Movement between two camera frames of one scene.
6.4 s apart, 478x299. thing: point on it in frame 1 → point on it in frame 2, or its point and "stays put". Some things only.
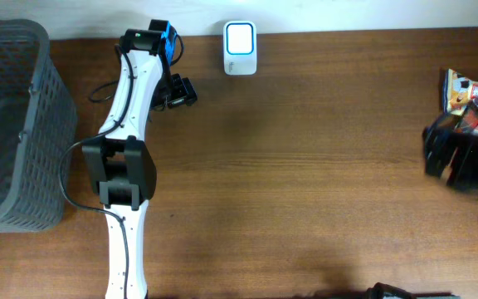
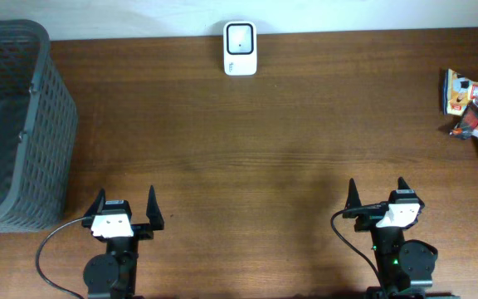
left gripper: x=179 y=94 → x=142 y=228
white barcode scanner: x=240 y=47 stays put
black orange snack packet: x=470 y=116 stays put
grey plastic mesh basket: x=24 y=127 stays put
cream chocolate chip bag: x=458 y=90 stays put
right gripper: x=453 y=155 → x=363 y=224
